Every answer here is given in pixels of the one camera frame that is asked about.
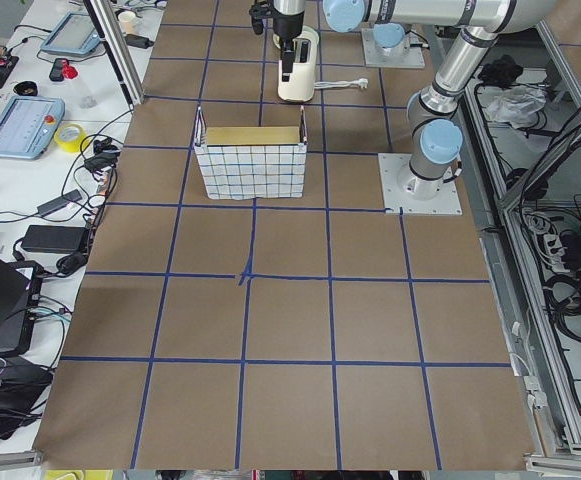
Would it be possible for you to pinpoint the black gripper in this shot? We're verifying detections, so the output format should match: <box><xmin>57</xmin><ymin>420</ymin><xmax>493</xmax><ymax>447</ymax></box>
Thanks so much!
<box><xmin>273</xmin><ymin>14</ymin><xmax>301</xmax><ymax>82</ymax></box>

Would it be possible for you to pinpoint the white toaster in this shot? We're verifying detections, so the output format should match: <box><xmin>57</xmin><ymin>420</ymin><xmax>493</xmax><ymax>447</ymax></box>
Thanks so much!
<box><xmin>277</xmin><ymin>25</ymin><xmax>319</xmax><ymax>103</ymax></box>

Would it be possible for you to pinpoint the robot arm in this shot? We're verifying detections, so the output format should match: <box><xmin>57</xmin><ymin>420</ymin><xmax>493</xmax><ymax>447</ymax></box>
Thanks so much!
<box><xmin>323</xmin><ymin>0</ymin><xmax>556</xmax><ymax>201</ymax></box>
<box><xmin>371</xmin><ymin>23</ymin><xmax>421</xmax><ymax>63</ymax></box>

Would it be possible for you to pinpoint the paper cup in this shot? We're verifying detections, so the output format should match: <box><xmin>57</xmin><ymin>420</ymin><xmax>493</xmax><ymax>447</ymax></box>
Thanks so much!
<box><xmin>117</xmin><ymin>10</ymin><xmax>139</xmax><ymax>35</ymax></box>

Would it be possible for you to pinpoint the blue teach pendant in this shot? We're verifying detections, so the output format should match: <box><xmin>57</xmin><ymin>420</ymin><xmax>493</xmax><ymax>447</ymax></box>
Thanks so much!
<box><xmin>0</xmin><ymin>96</ymin><xmax>65</xmax><ymax>160</ymax></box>
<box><xmin>40</xmin><ymin>12</ymin><xmax>100</xmax><ymax>57</ymax></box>

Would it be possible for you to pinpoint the spray bottle red cap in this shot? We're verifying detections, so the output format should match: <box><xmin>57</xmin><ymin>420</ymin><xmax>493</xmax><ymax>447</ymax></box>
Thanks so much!
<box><xmin>62</xmin><ymin>60</ymin><xmax>97</xmax><ymax>109</ymax></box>

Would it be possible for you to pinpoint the yellow tape roll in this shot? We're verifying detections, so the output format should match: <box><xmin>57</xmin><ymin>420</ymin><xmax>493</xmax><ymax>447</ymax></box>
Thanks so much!
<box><xmin>53</xmin><ymin>123</ymin><xmax>86</xmax><ymax>153</ymax></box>

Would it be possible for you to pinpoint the black power adapter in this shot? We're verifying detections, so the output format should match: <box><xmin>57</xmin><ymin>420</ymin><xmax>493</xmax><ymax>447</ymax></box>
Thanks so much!
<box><xmin>21</xmin><ymin>225</ymin><xmax>88</xmax><ymax>254</ymax></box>

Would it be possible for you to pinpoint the black laptop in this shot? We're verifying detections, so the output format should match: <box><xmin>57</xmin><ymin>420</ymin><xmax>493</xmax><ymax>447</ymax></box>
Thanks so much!
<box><xmin>0</xmin><ymin>259</ymin><xmax>42</xmax><ymax>357</ymax></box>

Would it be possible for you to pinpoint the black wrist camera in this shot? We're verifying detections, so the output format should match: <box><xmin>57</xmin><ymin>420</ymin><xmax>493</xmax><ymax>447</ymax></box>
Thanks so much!
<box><xmin>249</xmin><ymin>0</ymin><xmax>272</xmax><ymax>36</ymax></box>

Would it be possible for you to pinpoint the white power cable with plug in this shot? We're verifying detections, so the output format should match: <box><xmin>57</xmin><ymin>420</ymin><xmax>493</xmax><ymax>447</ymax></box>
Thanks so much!
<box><xmin>313</xmin><ymin>77</ymin><xmax>371</xmax><ymax>92</ymax></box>

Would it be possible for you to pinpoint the wire basket with wooden shelf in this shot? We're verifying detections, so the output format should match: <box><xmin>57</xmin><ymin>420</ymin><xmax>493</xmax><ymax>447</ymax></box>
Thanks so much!
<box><xmin>194</xmin><ymin>108</ymin><xmax>308</xmax><ymax>201</ymax></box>

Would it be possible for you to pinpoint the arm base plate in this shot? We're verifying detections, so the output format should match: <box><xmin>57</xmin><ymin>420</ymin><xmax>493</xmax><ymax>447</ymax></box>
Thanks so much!
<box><xmin>378</xmin><ymin>153</ymin><xmax>462</xmax><ymax>216</ymax></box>
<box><xmin>361</xmin><ymin>23</ymin><xmax>425</xmax><ymax>69</ymax></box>

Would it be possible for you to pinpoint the aluminium frame post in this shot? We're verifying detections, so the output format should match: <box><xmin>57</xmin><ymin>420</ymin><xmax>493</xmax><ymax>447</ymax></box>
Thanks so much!
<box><xmin>83</xmin><ymin>0</ymin><xmax>145</xmax><ymax>107</ymax></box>

